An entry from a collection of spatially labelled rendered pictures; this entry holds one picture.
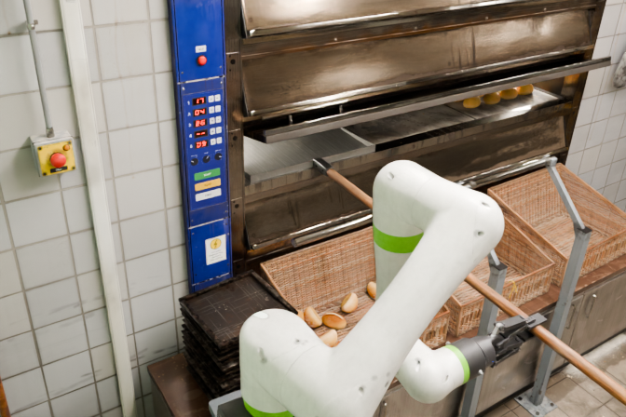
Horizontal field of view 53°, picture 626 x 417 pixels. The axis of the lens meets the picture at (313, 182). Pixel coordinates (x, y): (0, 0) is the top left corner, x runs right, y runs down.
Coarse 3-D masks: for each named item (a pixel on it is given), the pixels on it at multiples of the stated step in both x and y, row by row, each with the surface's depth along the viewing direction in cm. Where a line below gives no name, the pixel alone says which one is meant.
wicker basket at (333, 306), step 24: (336, 240) 249; (264, 264) 232; (288, 264) 238; (312, 264) 245; (360, 264) 257; (288, 288) 241; (312, 288) 246; (360, 288) 260; (336, 312) 249; (360, 312) 250; (432, 336) 231
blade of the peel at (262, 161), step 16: (336, 128) 262; (256, 144) 245; (272, 144) 246; (288, 144) 246; (304, 144) 247; (320, 144) 248; (336, 144) 248; (352, 144) 249; (368, 144) 248; (256, 160) 233; (272, 160) 234; (288, 160) 234; (304, 160) 235; (336, 160) 237; (256, 176) 219; (272, 176) 223
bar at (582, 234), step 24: (528, 168) 241; (552, 168) 248; (576, 216) 244; (312, 240) 192; (576, 240) 245; (504, 264) 219; (576, 264) 248; (552, 360) 273; (480, 384) 245; (528, 408) 284; (552, 408) 284
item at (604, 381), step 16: (336, 176) 220; (352, 192) 212; (480, 288) 169; (496, 304) 165; (512, 304) 162; (544, 336) 153; (560, 352) 149; (576, 352) 148; (592, 368) 144; (608, 384) 140; (624, 400) 137
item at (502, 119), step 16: (512, 112) 288; (528, 112) 289; (544, 112) 296; (448, 128) 268; (464, 128) 269; (480, 128) 274; (384, 144) 251; (400, 144) 252; (416, 144) 256; (432, 144) 261; (352, 160) 240; (368, 160) 244; (288, 176) 225; (304, 176) 229; (256, 192) 220
